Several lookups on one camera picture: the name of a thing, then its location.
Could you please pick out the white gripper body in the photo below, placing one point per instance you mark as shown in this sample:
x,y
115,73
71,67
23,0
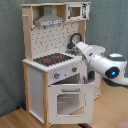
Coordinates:
x,y
88,53

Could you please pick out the white toy microwave door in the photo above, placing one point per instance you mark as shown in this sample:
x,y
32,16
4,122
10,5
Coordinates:
x,y
78,11

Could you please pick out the white toy oven door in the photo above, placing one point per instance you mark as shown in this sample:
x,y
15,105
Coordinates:
x,y
71,103

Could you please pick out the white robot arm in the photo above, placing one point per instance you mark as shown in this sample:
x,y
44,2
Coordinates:
x,y
111,68

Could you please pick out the wooden toy kitchen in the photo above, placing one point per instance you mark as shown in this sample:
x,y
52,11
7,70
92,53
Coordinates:
x,y
46,40

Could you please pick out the grey toy sink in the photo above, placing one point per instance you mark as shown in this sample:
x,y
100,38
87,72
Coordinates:
x,y
71,51

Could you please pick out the black toy faucet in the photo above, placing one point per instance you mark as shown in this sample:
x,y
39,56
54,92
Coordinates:
x,y
71,44

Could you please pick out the white cabinet door with dispenser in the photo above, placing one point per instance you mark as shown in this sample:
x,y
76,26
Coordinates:
x,y
89,76

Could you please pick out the left red stove knob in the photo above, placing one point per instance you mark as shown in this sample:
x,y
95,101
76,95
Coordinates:
x,y
56,75

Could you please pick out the black toy stovetop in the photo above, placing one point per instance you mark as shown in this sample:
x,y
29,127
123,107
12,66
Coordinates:
x,y
52,59

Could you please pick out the grey range hood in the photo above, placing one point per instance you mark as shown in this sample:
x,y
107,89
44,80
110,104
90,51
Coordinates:
x,y
48,18

